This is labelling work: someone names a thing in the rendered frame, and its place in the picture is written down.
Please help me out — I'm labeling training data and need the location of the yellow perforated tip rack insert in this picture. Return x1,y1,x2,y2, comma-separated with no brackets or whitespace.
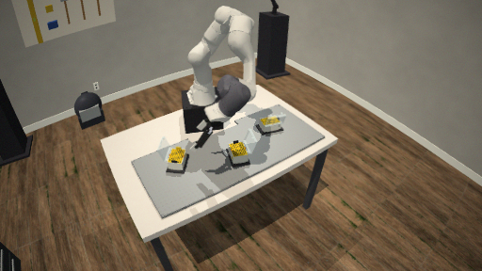
229,140,247,157

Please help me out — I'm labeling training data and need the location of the yellow pipette tip rack plate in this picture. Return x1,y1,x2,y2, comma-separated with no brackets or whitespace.
168,147,185,164

